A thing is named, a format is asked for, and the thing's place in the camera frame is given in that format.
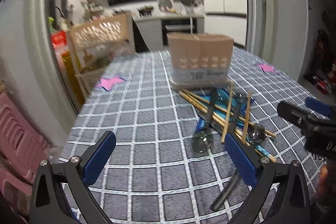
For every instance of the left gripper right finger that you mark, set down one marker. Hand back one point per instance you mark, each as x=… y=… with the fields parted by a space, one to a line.
x=291 y=202

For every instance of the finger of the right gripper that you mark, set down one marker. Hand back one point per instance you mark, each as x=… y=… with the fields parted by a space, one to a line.
x=319 y=107
x=291 y=113

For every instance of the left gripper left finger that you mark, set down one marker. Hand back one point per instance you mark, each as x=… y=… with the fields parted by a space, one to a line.
x=48 y=200

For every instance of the black handled utensil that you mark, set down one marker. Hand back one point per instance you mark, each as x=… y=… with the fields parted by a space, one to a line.
x=218 y=202

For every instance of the operator right hand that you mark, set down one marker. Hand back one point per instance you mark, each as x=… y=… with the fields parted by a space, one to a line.
x=325 y=194

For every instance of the wooden chopstick blue tip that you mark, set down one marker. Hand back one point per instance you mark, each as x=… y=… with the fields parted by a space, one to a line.
x=216 y=118

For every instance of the wooden chopstick patterned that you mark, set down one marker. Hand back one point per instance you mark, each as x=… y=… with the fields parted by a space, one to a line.
x=224 y=110

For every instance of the pink plastic stool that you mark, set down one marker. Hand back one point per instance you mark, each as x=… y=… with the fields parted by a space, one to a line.
x=22 y=150

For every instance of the beige utensil holder caddy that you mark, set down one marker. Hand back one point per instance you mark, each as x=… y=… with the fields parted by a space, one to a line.
x=199 y=60

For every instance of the grey checkered tablecloth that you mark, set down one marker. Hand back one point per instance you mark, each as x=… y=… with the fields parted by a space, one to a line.
x=153 y=175

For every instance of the built-in black oven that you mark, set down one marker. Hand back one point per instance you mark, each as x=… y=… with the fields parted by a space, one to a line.
x=188 y=26

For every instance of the beige perforated storage rack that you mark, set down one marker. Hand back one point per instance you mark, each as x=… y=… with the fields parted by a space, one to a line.
x=94 y=45

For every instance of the red plastic basket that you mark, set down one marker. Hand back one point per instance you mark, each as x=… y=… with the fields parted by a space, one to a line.
x=59 y=40

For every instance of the black wok on stove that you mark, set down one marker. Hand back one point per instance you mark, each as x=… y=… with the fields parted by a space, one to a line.
x=145 y=11

